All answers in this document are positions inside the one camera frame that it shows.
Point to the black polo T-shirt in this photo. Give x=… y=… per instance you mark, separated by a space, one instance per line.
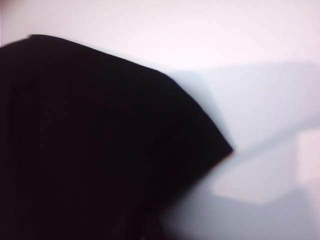
x=87 y=140

